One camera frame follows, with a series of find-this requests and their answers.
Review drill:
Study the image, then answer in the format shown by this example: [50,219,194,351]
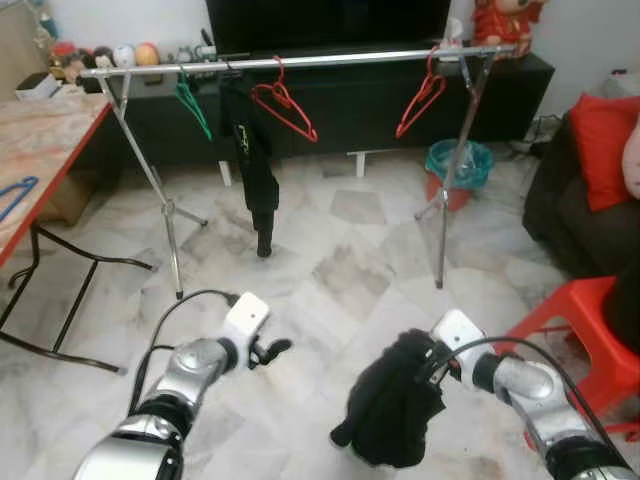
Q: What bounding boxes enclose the black garment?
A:
[330,328,448,469]

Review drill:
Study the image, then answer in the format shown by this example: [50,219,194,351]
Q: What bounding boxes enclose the black television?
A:
[205,0,453,56]

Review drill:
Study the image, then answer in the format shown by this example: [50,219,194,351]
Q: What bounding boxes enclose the red cushion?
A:
[568,93,640,213]

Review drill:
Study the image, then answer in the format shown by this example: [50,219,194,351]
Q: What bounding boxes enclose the white round plush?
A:
[113,43,137,69]

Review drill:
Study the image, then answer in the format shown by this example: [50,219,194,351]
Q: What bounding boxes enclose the green plastic hanger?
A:
[175,72,214,141]

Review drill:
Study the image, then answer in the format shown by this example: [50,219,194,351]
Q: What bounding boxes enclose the black printed T-shirt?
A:
[220,72,281,259]

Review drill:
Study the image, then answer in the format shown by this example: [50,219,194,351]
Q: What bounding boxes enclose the dark grey sofa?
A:
[522,95,640,281]

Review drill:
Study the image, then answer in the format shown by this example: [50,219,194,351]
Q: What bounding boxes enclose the brown cardboard box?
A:
[45,168,99,226]

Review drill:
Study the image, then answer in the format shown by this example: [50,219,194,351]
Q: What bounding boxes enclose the red robed figurine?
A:
[470,0,546,51]

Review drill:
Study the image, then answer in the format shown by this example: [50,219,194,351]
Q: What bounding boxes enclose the red plastic stool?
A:
[498,277,640,446]

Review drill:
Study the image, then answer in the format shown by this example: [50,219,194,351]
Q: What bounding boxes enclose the marble pattern folding table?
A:
[0,92,156,376]

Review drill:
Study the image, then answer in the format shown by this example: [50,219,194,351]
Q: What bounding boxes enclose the small white box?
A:
[15,72,59,101]

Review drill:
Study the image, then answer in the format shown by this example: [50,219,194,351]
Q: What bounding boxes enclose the white tissue holder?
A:
[440,18,466,49]

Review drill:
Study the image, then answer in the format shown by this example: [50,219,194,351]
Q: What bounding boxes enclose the silver clothes rack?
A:
[80,42,521,301]

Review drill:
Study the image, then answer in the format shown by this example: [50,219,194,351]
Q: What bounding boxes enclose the black TV cabinet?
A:
[60,50,556,171]

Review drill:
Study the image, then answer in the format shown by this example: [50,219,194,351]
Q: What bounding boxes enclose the light wooden cabinet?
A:
[0,0,51,96]

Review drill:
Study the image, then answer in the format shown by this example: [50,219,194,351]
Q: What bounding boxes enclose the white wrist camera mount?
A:
[218,292,271,361]
[430,308,488,379]

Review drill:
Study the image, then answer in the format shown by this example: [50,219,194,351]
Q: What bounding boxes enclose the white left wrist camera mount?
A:
[218,292,271,361]

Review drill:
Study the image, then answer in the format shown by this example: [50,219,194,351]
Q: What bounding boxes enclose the black laundry basket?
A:
[600,265,640,351]

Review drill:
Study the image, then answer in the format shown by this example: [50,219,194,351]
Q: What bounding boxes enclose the red bin with green bag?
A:
[425,138,494,211]

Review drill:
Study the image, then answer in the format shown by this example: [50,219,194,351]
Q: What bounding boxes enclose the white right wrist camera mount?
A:
[430,308,488,379]

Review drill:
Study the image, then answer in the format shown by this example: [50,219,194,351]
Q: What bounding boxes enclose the blue plastic hanger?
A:
[0,176,39,223]

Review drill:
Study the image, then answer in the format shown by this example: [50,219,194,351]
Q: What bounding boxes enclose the red plastic hanger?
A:
[395,50,448,139]
[250,58,319,143]

